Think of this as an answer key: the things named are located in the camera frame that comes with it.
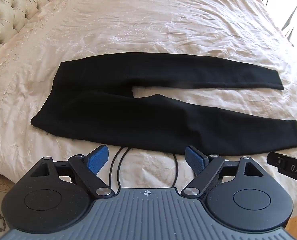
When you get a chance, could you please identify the cream tufted headboard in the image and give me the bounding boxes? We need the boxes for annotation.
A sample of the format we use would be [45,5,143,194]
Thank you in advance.
[0,0,73,62]

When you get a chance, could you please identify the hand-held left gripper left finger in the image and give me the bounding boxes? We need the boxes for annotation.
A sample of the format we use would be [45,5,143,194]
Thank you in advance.
[30,145,115,198]

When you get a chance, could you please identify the cream patterned rug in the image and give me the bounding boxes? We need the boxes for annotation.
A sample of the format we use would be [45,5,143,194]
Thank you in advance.
[0,171,16,233]

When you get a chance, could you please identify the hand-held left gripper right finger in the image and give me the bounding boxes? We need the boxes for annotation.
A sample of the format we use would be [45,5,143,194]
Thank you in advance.
[180,145,260,198]

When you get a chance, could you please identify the sheer white curtain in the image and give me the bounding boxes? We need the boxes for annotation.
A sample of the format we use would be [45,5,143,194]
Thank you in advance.
[263,0,297,48]

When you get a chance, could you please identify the black cable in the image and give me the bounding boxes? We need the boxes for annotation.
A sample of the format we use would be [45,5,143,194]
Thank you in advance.
[108,146,177,188]

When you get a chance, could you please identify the cream embroidered bedspread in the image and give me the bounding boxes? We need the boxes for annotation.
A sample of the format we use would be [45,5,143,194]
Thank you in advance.
[0,0,297,205]

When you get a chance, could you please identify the black pants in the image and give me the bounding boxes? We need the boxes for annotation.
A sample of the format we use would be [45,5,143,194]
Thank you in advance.
[30,52,297,157]

